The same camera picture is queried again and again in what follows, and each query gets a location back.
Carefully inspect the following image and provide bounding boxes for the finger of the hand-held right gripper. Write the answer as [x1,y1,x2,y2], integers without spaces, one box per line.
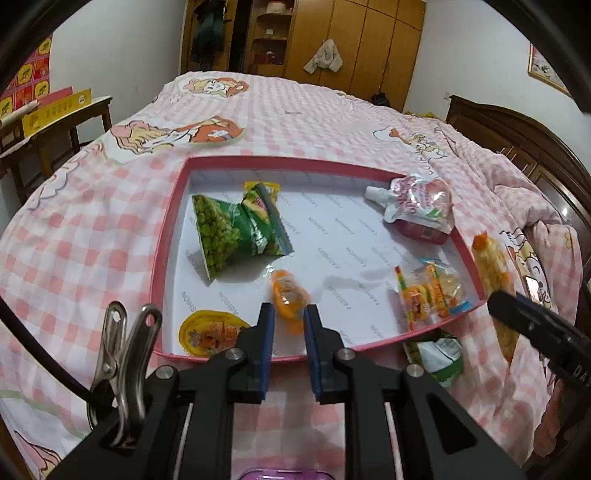
[488,289,561,352]

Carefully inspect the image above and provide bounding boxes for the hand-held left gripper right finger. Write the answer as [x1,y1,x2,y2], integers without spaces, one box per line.
[302,304,527,480]

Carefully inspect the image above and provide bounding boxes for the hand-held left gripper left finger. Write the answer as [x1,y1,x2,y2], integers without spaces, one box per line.
[46,302,278,480]

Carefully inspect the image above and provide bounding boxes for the yellow rice cracker packet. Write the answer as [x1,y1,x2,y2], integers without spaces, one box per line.
[472,233,518,365]

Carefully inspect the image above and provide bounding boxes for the orange jelly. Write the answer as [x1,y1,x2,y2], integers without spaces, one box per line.
[270,269,310,321]

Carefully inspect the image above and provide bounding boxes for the round yellow jelly cup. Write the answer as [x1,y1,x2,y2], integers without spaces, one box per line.
[178,310,250,356]

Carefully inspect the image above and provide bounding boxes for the clear gummy candy packet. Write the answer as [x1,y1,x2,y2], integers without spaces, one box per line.
[393,258,472,333]

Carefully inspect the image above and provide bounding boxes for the green pea snack packet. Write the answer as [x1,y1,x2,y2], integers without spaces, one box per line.
[191,194,245,280]
[404,336,465,388]

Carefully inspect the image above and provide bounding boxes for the red-rimmed white tray box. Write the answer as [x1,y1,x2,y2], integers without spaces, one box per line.
[148,157,489,365]

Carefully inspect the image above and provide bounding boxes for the green foil snack packet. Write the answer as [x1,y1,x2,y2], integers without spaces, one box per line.
[238,181,296,257]

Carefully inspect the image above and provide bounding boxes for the pink stand-up snack pouch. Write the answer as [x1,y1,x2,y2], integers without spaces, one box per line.
[365,173,455,243]

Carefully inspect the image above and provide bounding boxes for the smartphone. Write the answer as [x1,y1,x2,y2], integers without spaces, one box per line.
[522,274,548,303]

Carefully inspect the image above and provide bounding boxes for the pink quilt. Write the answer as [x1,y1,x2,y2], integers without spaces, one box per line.
[480,152,585,467]

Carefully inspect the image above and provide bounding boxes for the purple plastic part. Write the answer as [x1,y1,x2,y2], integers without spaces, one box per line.
[240,467,335,480]

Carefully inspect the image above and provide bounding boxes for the metal spring clip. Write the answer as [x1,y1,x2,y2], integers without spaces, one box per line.
[88,301,163,448]

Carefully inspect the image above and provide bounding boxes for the dark wooden headboard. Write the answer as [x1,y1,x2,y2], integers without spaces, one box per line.
[445,95,591,245]

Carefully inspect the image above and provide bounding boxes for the pink checked bed sheet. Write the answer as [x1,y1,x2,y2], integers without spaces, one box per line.
[0,71,585,480]

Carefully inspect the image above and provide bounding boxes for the beige hanging cloth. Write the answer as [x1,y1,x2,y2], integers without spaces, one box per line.
[302,39,343,75]

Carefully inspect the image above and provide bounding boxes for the wooden wardrobe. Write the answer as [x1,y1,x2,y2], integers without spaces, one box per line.
[180,0,426,112]

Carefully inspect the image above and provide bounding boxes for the dark wooden side table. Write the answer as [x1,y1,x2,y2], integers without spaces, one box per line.
[0,95,114,204]

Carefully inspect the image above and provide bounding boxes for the long yellow box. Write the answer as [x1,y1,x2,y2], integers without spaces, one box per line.
[22,88,93,138]

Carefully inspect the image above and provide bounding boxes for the dark hanging clothes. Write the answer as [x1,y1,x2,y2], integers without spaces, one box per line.
[189,0,232,72]

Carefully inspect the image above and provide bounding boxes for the paper roll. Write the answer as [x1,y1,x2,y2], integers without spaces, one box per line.
[0,100,40,130]

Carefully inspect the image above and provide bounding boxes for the red yellow patterned box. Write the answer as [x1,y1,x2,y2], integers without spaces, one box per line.
[0,34,54,116]

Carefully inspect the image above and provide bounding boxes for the black cable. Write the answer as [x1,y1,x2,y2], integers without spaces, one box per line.
[0,295,100,409]

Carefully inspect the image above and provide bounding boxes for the framed wall picture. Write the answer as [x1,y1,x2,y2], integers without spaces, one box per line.
[527,44,573,97]

